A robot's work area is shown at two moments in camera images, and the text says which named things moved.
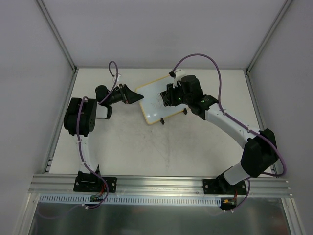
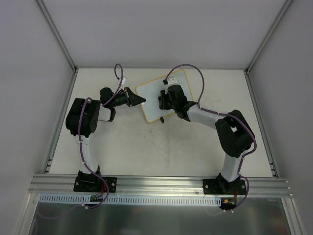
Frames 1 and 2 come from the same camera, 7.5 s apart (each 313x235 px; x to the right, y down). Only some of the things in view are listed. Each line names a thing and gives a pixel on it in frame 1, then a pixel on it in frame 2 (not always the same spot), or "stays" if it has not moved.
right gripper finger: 166,102 to 161,105
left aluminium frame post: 73,65 stays
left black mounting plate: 89,182 stays
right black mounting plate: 222,186 stays
